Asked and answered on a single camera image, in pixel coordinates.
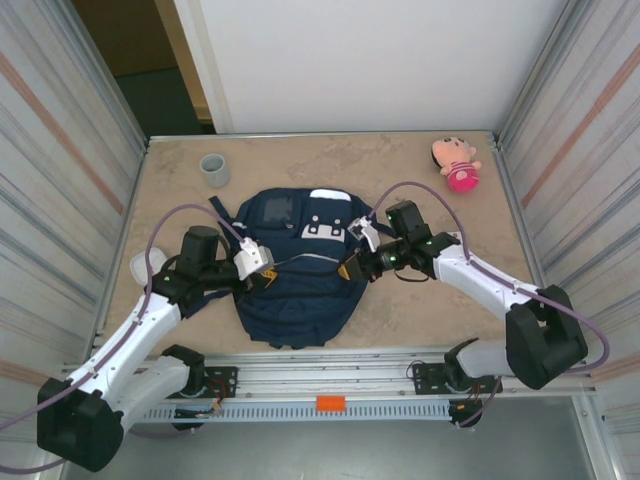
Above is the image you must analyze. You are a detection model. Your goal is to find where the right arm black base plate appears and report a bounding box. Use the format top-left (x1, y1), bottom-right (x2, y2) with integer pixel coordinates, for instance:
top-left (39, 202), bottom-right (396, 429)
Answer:
top-left (410, 363), bottom-right (503, 396)

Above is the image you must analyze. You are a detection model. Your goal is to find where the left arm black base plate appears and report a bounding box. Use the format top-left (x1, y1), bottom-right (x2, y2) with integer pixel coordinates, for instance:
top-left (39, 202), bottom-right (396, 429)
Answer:
top-left (164, 366), bottom-right (239, 399)

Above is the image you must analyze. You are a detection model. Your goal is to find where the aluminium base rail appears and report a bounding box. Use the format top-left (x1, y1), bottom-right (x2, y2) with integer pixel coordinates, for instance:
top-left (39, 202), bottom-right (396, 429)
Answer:
top-left (52, 349), bottom-right (599, 404)

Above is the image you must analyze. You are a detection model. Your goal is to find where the navy blue backpack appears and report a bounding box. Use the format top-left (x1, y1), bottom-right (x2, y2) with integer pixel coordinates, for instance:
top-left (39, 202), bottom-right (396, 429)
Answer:
top-left (208, 186), bottom-right (386, 350)

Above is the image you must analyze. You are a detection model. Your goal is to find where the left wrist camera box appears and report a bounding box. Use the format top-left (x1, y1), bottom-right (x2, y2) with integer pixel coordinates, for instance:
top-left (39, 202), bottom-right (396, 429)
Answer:
top-left (233, 239), bottom-right (275, 281)

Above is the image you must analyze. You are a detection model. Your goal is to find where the grey plastic cup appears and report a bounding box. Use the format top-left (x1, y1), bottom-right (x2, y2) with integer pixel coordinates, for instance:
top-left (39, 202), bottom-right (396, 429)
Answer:
top-left (199, 153), bottom-right (231, 189)

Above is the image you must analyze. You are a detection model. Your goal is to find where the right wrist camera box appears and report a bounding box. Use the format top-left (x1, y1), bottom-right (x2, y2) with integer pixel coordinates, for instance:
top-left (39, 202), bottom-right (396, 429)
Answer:
top-left (347, 215), bottom-right (384, 254)

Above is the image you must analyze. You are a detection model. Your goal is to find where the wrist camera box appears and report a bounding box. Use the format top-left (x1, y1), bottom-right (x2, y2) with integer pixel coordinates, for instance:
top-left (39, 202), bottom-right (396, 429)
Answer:
top-left (347, 215), bottom-right (384, 254)
top-left (233, 239), bottom-right (275, 281)

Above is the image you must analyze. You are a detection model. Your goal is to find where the pink plush doll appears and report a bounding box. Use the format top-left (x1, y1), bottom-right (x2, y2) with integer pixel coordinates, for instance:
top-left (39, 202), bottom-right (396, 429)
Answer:
top-left (430, 137), bottom-right (484, 195)

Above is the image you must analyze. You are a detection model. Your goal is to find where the white square container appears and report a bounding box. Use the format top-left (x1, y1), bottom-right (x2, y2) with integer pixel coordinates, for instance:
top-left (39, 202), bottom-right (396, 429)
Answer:
top-left (129, 247), bottom-right (166, 286)

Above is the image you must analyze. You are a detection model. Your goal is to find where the white slotted cable tray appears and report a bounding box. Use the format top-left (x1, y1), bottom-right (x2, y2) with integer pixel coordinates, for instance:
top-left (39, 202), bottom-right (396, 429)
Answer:
top-left (142, 402), bottom-right (451, 421)

